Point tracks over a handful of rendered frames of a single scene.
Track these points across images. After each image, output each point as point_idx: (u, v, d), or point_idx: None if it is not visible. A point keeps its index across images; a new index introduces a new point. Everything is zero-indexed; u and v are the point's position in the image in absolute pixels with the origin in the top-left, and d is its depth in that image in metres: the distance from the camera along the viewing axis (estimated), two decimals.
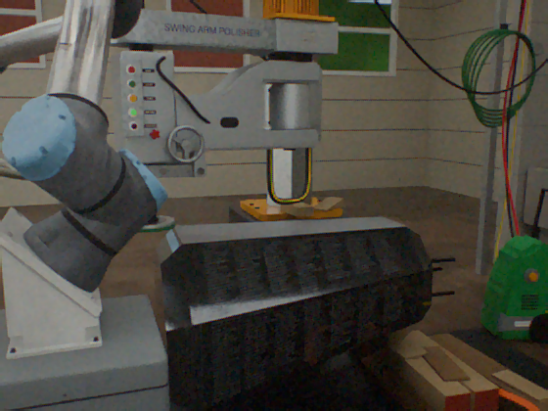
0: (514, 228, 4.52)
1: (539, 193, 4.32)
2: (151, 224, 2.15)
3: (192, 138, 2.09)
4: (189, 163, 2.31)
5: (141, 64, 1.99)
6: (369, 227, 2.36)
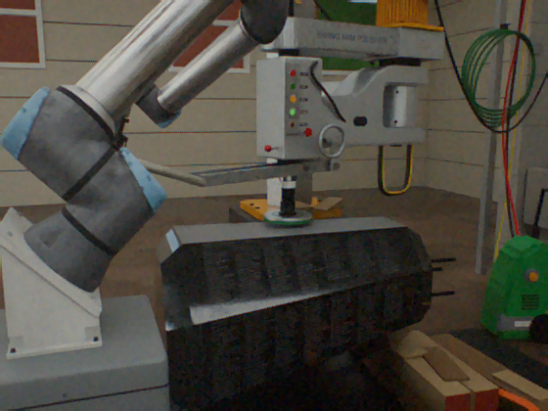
0: (514, 228, 4.52)
1: (539, 193, 4.32)
2: (287, 217, 2.33)
3: (337, 136, 2.30)
4: (316, 159, 2.52)
5: (299, 68, 2.18)
6: (369, 227, 2.36)
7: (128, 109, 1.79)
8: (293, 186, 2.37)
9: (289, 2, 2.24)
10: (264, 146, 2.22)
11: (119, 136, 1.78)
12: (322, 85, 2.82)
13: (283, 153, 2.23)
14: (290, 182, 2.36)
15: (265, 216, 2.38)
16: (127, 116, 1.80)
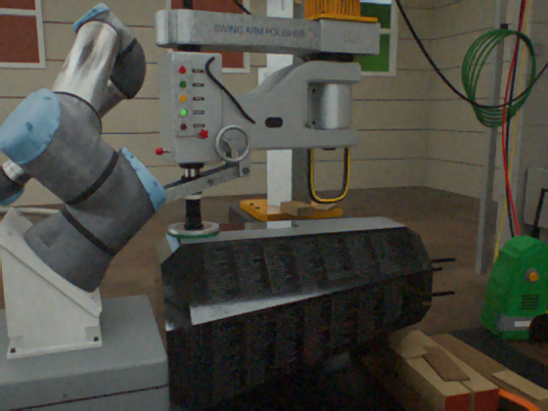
0: (514, 228, 4.52)
1: (539, 193, 4.32)
2: (183, 230, 2.17)
3: (239, 138, 2.11)
4: (231, 163, 2.33)
5: (191, 65, 2.01)
6: (369, 227, 2.36)
7: None
8: (196, 197, 2.20)
9: None
10: (156, 149, 2.07)
11: None
12: None
13: (175, 156, 2.06)
14: None
15: (167, 228, 2.24)
16: None
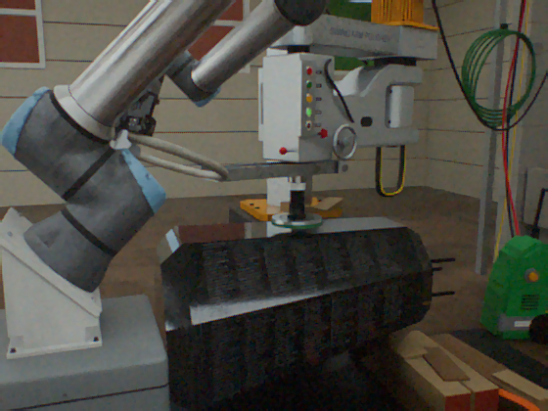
0: (514, 228, 4.52)
1: (539, 193, 4.32)
2: (277, 215, 2.31)
3: (349, 137, 2.21)
4: (320, 161, 2.42)
5: (315, 66, 2.07)
6: (369, 227, 2.36)
7: (159, 88, 1.59)
8: (303, 188, 2.25)
9: None
10: (279, 148, 2.08)
11: (149, 118, 1.57)
12: None
13: (298, 155, 2.10)
14: (300, 184, 2.23)
15: None
16: (157, 97, 1.60)
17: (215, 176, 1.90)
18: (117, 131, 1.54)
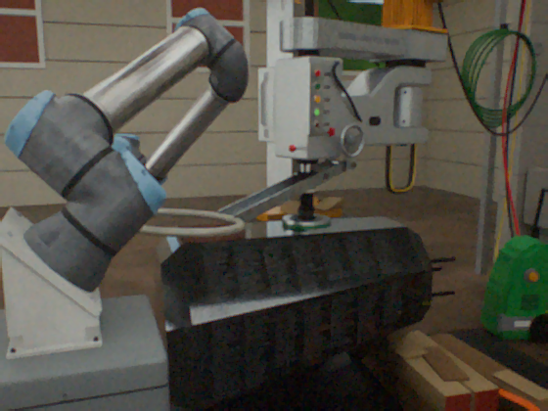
0: (514, 228, 4.52)
1: (539, 193, 4.32)
2: (320, 220, 2.37)
3: (357, 135, 2.33)
4: (330, 159, 2.54)
5: (323, 68, 2.19)
6: (369, 227, 2.36)
7: None
8: (312, 190, 2.38)
9: (309, 2, 2.24)
10: (289, 146, 2.22)
11: None
12: None
13: (306, 152, 2.23)
14: None
15: (299, 223, 2.33)
16: None
17: (234, 223, 2.10)
18: None
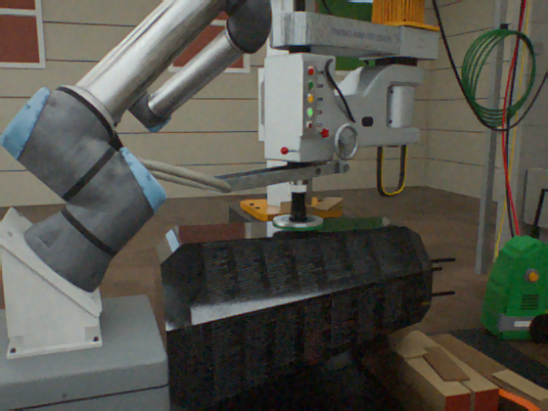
0: (514, 228, 4.52)
1: (539, 193, 4.32)
2: (317, 217, 2.32)
3: (350, 137, 2.22)
4: (321, 160, 2.43)
5: (317, 66, 2.08)
6: (369, 227, 2.36)
7: None
8: (304, 190, 2.26)
9: None
10: (281, 148, 2.09)
11: None
12: None
13: (299, 155, 2.11)
14: (301, 186, 2.25)
15: (315, 223, 2.22)
16: None
17: (217, 189, 1.92)
18: None
